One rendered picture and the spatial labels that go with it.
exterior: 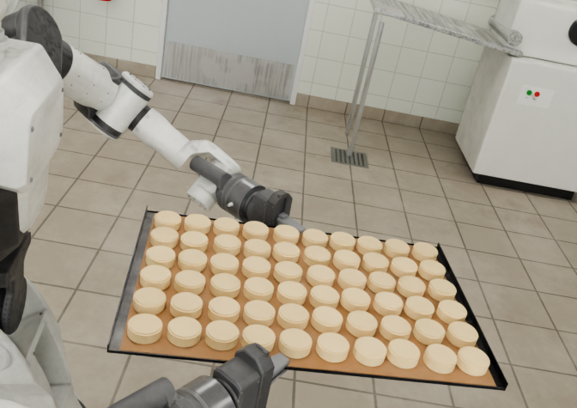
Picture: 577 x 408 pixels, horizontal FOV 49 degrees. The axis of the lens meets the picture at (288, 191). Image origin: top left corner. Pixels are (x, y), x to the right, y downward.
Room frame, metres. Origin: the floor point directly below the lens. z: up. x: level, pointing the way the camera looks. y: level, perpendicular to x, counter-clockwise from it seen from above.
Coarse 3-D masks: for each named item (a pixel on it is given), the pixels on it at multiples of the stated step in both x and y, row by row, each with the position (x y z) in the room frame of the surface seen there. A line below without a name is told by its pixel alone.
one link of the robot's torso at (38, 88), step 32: (0, 64) 0.83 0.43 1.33; (32, 64) 0.88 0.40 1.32; (0, 96) 0.75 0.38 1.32; (32, 96) 0.81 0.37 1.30; (0, 128) 0.73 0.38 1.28; (32, 128) 0.77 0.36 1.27; (0, 160) 0.73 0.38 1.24; (32, 160) 0.78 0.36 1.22; (0, 192) 0.75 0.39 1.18; (32, 192) 0.82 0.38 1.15; (0, 224) 0.76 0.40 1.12; (32, 224) 0.82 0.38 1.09; (0, 256) 0.77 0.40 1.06
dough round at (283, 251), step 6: (276, 246) 1.01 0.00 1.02; (282, 246) 1.02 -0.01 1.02; (288, 246) 1.02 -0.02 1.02; (294, 246) 1.03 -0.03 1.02; (276, 252) 1.00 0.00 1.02; (282, 252) 1.00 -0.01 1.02; (288, 252) 1.00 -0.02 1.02; (294, 252) 1.00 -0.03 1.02; (276, 258) 0.99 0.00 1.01; (282, 258) 0.99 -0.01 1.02; (288, 258) 0.99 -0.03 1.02; (294, 258) 0.99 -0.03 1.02
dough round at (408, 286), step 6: (408, 276) 1.00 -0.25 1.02; (402, 282) 0.98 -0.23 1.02; (408, 282) 0.98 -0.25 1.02; (414, 282) 0.99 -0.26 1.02; (420, 282) 0.99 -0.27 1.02; (402, 288) 0.97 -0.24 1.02; (408, 288) 0.96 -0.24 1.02; (414, 288) 0.97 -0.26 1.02; (420, 288) 0.97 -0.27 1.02; (402, 294) 0.96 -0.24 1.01; (408, 294) 0.96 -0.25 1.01; (414, 294) 0.96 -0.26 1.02; (420, 294) 0.96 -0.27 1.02
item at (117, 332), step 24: (144, 216) 1.03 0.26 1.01; (144, 240) 0.98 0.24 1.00; (384, 240) 1.15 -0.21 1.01; (456, 288) 1.03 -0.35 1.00; (120, 312) 0.77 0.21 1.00; (120, 336) 0.72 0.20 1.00; (480, 336) 0.89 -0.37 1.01; (192, 360) 0.70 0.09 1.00; (216, 360) 0.70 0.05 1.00; (456, 384) 0.76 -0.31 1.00; (504, 384) 0.78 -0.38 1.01
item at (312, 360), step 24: (240, 240) 1.04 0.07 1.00; (144, 264) 0.90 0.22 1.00; (240, 264) 0.96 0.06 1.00; (360, 264) 1.04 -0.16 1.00; (168, 288) 0.85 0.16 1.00; (240, 288) 0.89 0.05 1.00; (312, 288) 0.93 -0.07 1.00; (336, 288) 0.95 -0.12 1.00; (168, 312) 0.79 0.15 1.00; (240, 312) 0.83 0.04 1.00; (312, 312) 0.86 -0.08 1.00; (240, 336) 0.77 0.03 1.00; (312, 336) 0.80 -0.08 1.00; (312, 360) 0.75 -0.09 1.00; (384, 360) 0.78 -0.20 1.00; (480, 384) 0.77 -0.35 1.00
